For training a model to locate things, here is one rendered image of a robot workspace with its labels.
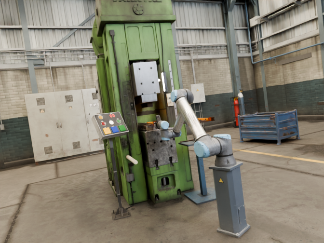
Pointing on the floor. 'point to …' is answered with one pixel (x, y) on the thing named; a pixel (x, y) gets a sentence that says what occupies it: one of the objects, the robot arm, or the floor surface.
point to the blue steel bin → (269, 126)
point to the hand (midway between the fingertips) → (155, 122)
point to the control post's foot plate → (120, 213)
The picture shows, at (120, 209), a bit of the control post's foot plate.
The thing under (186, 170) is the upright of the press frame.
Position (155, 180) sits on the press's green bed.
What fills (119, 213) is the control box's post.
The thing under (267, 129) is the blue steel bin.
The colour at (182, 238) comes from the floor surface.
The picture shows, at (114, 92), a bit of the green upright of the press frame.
